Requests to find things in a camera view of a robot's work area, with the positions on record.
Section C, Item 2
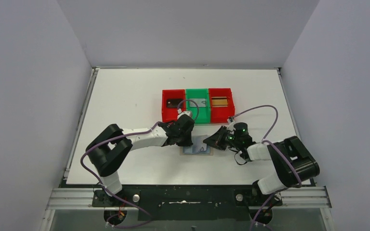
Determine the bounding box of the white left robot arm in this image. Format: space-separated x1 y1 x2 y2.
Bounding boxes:
82 111 195 205

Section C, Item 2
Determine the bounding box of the aluminium rail frame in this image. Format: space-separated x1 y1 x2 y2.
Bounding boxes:
46 187 332 210

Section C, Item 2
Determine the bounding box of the silver credit card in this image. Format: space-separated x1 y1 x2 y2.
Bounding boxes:
189 98 207 107
190 135 209 154

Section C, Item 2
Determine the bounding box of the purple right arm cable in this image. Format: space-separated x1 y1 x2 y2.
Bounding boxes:
227 105 302 231

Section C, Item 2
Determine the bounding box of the right red bin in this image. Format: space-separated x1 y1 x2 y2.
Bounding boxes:
208 88 235 124

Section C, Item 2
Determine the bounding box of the left red bin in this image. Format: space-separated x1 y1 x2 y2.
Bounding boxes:
161 89 185 122

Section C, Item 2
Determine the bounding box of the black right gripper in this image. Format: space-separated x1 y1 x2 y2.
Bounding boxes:
204 126 242 151

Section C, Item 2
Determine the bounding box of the black credit card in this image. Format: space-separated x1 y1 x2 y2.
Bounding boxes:
165 98 183 108

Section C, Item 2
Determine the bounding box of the red bin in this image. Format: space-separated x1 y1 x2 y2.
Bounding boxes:
161 89 185 122
208 88 235 124

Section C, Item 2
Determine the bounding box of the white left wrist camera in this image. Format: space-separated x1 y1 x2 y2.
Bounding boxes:
177 109 193 119

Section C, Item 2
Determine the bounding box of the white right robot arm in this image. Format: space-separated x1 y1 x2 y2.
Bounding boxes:
203 122 320 205

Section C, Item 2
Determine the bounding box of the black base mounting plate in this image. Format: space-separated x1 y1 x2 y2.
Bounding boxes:
92 185 283 226

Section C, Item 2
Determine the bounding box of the gold credit card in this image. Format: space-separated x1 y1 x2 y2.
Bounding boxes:
211 97 228 107

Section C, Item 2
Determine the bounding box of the green middle bin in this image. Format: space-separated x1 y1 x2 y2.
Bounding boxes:
185 89 211 124

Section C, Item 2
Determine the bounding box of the beige card holder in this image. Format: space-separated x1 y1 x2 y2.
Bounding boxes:
180 135 213 155

